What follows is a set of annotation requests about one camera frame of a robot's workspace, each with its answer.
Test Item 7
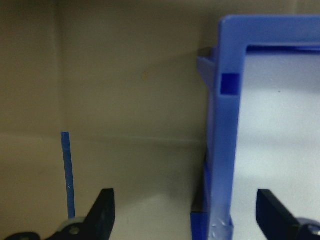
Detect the blue bin with capacitors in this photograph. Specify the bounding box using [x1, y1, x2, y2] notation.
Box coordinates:
[190, 14, 320, 240]

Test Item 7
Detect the white foam bin liner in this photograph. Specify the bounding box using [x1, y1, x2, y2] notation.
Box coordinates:
[232, 46, 320, 240]

